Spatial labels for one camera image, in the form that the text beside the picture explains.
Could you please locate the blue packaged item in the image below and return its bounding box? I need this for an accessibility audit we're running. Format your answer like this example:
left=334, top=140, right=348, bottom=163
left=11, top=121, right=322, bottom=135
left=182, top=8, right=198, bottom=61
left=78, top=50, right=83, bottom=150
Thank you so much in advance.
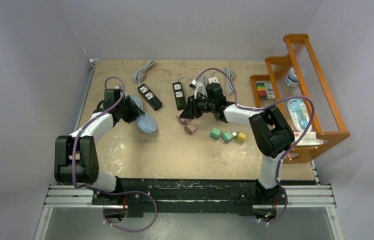
left=287, top=98, right=310, bottom=133

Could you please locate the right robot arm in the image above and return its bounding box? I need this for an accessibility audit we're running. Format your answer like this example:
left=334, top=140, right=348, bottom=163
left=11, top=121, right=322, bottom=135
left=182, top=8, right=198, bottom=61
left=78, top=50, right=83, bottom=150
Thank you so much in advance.
left=180, top=82, right=295, bottom=204

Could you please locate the black strip with green USB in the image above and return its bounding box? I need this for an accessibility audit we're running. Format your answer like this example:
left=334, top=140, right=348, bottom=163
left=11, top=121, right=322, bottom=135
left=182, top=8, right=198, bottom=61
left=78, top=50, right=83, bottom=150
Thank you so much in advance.
left=172, top=82, right=187, bottom=111

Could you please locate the white power strip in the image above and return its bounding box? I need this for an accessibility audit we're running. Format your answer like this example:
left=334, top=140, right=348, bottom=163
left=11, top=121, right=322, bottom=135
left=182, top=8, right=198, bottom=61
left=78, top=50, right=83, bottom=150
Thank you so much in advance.
left=207, top=77, right=220, bottom=84

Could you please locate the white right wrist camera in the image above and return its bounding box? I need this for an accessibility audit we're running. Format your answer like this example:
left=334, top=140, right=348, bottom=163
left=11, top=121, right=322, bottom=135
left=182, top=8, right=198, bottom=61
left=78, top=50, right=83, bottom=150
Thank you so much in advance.
left=189, top=79, right=207, bottom=99

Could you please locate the black strip with pink plugs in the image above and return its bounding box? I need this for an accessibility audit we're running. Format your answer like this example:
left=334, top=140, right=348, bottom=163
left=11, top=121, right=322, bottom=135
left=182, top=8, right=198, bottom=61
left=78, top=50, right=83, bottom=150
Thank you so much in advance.
left=137, top=84, right=163, bottom=111

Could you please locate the colourful box on rack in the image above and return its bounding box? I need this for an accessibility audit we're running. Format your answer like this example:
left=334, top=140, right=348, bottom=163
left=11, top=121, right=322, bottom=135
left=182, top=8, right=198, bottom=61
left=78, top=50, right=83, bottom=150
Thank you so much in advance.
left=255, top=82, right=276, bottom=100

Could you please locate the light blue round socket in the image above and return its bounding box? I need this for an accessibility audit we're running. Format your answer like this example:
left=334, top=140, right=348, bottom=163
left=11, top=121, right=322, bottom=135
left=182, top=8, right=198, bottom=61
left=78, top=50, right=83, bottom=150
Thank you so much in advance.
left=135, top=112, right=157, bottom=135

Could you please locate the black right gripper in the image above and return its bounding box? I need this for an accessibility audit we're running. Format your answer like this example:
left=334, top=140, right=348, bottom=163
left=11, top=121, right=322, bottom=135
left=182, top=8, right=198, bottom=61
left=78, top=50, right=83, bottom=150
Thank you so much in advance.
left=180, top=94, right=215, bottom=121

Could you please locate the aluminium table edge rail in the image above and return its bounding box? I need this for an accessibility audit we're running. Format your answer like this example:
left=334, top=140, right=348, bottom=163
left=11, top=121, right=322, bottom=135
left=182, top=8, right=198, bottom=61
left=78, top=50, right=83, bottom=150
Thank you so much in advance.
left=60, top=57, right=93, bottom=136

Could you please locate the green plug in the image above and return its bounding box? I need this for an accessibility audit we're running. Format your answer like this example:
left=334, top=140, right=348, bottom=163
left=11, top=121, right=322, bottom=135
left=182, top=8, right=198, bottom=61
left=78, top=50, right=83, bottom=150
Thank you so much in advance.
left=209, top=127, right=222, bottom=140

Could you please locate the green plug adapter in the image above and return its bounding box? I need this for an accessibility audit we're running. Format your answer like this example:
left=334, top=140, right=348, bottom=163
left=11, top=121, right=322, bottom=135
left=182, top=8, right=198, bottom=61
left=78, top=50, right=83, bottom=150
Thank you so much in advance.
left=220, top=131, right=235, bottom=144

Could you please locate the pink plug adapter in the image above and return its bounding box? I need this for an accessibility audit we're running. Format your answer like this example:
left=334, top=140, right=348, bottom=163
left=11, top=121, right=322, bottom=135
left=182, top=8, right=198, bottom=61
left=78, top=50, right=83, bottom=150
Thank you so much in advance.
left=176, top=110, right=190, bottom=126
left=184, top=123, right=197, bottom=135

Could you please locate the orange wooden rack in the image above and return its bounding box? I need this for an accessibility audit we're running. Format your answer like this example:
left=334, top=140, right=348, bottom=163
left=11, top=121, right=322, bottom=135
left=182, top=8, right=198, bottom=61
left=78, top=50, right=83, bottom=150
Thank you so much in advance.
left=250, top=33, right=350, bottom=164

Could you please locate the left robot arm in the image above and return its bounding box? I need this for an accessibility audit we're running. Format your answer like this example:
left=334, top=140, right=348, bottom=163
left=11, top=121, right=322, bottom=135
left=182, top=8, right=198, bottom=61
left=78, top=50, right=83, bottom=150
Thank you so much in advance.
left=54, top=88, right=145, bottom=205

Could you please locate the white box on rack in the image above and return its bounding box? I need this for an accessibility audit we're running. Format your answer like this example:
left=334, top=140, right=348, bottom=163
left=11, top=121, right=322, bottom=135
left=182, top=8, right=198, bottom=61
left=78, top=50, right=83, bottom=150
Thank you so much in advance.
left=297, top=131, right=324, bottom=147

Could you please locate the grey bundled power cable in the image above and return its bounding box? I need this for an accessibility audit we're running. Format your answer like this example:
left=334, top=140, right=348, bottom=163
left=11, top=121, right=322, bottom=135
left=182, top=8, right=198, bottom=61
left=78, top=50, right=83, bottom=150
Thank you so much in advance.
left=131, top=58, right=157, bottom=85

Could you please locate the black aluminium robot base frame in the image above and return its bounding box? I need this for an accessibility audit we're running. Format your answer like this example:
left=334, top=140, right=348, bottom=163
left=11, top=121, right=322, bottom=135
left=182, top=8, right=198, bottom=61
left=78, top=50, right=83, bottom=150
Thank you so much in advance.
left=44, top=178, right=336, bottom=219

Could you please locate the yellow plug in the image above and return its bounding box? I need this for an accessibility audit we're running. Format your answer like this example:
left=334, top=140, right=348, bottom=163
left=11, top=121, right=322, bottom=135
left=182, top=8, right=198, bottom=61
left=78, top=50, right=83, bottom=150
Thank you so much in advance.
left=233, top=131, right=247, bottom=143

